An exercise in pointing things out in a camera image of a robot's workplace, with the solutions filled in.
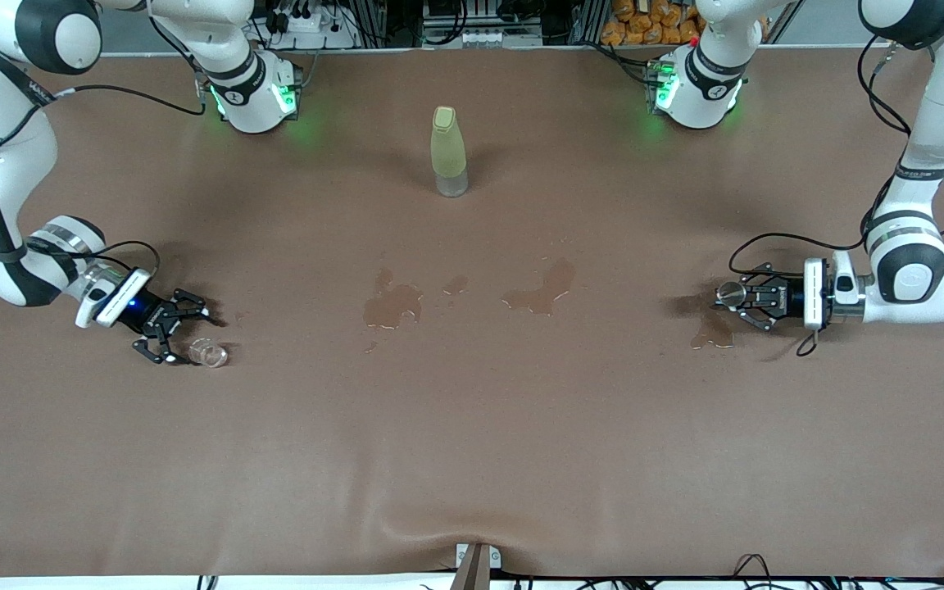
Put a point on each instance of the yellow-green water bottle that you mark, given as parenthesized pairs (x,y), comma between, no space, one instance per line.
(447,152)

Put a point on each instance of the clear glass measuring beaker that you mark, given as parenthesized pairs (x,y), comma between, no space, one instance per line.
(214,356)

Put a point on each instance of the steel double jigger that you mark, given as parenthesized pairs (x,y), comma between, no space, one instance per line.
(732,293)

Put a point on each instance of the grey mounting bracket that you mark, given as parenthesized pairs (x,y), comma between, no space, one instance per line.
(476,567)

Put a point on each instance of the brown table mat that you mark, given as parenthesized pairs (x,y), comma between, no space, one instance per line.
(472,426)

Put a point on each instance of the pile of orange breads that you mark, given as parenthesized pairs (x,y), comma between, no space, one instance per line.
(648,24)

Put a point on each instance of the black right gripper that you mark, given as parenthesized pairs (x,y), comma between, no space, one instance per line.
(147,315)

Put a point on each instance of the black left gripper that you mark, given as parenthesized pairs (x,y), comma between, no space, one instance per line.
(789,297)

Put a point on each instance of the small brown liquid puddle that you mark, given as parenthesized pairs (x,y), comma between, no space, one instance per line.
(455,285)

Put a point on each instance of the white power strip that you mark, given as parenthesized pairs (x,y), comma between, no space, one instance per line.
(472,37)
(308,24)

